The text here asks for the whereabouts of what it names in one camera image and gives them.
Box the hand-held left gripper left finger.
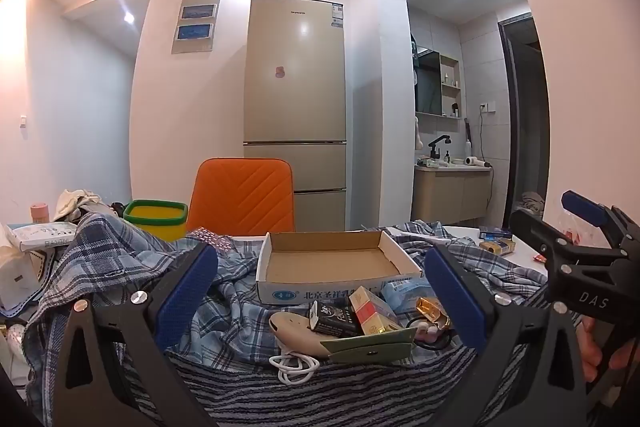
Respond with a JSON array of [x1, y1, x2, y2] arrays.
[[52, 241, 221, 427]]

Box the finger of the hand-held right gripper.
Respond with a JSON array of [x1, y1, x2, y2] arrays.
[[561, 190, 640, 253], [509, 208, 626, 278]]

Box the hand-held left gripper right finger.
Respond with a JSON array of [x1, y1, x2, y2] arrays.
[[424, 244, 596, 427]]

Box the blue tissue packet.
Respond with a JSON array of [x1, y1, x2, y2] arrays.
[[381, 278, 436, 314]]

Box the red and gold box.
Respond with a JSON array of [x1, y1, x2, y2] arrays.
[[348, 287, 401, 336]]

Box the green card wallet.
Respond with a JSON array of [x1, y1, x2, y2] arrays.
[[320, 327, 418, 365]]

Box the shallow cardboard box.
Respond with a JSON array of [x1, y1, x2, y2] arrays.
[[256, 229, 423, 305]]

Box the person's right hand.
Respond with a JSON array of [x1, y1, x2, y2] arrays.
[[575, 316, 640, 384]]

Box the grey cloth pile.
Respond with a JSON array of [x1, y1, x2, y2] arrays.
[[520, 192, 546, 215]]

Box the gold wrapper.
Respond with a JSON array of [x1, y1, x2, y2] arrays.
[[416, 297, 451, 325]]

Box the yellow cigarette packet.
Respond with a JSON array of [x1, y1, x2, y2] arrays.
[[480, 238, 516, 256]]

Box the red patterned cloth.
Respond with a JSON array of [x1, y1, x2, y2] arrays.
[[192, 227, 236, 253]]

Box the yellow bin with green rim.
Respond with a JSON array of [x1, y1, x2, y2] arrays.
[[123, 199, 189, 242]]

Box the wooden vanity cabinet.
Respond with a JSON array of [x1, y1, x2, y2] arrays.
[[413, 164, 493, 224]]

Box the blue plaid shirt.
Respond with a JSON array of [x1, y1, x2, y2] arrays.
[[22, 212, 551, 365]]

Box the dark door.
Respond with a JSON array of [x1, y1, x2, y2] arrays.
[[498, 18, 551, 223]]

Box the orange chair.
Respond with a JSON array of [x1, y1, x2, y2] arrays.
[[191, 158, 296, 238]]

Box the beige round device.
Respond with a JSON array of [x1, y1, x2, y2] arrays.
[[269, 311, 341, 360]]

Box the black cigarette box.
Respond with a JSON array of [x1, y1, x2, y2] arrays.
[[307, 300, 363, 338]]

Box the black faucet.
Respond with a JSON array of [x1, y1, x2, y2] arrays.
[[428, 134, 452, 160]]

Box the beige cloth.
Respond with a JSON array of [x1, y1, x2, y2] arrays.
[[54, 189, 103, 223]]

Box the white printed packet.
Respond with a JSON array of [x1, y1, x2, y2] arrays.
[[7, 223, 78, 252]]

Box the dark striped cloth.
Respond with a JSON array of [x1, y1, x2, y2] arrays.
[[115, 342, 526, 427]]

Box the white bag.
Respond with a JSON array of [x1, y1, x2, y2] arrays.
[[0, 247, 51, 313]]

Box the bathroom mirror cabinet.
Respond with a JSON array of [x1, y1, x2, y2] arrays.
[[414, 47, 462, 120]]

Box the beige refrigerator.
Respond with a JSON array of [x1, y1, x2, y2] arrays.
[[243, 0, 348, 233]]

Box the black hair tie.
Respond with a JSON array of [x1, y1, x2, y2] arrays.
[[407, 314, 456, 350]]

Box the white cable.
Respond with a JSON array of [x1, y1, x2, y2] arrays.
[[269, 353, 321, 385]]

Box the grey wall panel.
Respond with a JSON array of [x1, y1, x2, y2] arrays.
[[171, 0, 221, 55]]

